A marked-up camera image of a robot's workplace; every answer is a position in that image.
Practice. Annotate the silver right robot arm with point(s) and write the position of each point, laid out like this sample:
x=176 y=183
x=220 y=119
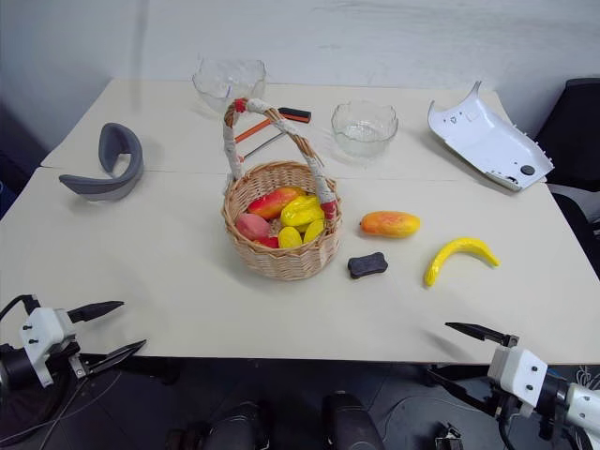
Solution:
x=581 y=410

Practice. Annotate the small red toy fruit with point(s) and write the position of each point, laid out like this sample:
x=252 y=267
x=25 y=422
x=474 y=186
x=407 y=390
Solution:
x=268 y=242

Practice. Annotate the orange red toy mango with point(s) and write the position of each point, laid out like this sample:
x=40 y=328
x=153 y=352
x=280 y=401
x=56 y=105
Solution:
x=274 y=200

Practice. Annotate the yellow toy starfruit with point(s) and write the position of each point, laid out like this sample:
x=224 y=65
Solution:
x=302 y=211

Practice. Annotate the small clear glass bowl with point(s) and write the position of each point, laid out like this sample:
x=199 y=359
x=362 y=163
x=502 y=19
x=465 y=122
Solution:
x=364 y=129

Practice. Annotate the pink toy peach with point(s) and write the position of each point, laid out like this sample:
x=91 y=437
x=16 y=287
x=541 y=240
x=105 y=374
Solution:
x=252 y=226

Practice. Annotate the white plastic shell cover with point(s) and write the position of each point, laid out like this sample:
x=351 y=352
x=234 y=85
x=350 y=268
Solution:
x=487 y=140

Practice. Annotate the orange yellow toy mango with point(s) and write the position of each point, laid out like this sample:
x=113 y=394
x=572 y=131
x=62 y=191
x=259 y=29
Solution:
x=391 y=224

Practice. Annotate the orange black hand saw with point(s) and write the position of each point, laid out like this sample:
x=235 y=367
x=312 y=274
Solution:
x=295 y=114

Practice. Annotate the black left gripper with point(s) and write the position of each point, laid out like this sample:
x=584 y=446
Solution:
x=65 y=361

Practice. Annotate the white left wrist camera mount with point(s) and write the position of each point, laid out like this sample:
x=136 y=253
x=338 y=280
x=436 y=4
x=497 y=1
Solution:
x=44 y=333

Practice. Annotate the dark rounded shape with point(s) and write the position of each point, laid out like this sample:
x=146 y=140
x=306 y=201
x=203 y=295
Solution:
x=351 y=422
x=239 y=426

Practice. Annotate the black office chair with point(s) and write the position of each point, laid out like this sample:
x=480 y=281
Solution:
x=574 y=122

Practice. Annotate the yellow toy lemon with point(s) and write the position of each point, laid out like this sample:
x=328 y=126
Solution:
x=314 y=230
x=289 y=237

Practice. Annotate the black whiteboard eraser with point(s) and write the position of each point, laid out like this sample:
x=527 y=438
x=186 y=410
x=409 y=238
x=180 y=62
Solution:
x=368 y=265

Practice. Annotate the yellow toy banana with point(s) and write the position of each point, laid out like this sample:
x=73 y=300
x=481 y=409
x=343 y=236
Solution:
x=461 y=246

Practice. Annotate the large clear glass bowl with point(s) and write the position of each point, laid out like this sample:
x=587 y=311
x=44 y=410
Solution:
x=229 y=84

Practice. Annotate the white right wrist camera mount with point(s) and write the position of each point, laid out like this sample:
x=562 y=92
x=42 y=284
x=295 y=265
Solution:
x=515 y=370

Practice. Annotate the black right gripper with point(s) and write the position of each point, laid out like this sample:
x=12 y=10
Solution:
x=508 y=405

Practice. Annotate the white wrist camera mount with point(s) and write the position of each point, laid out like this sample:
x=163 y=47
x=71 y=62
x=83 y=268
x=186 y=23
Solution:
x=44 y=333
x=515 y=370

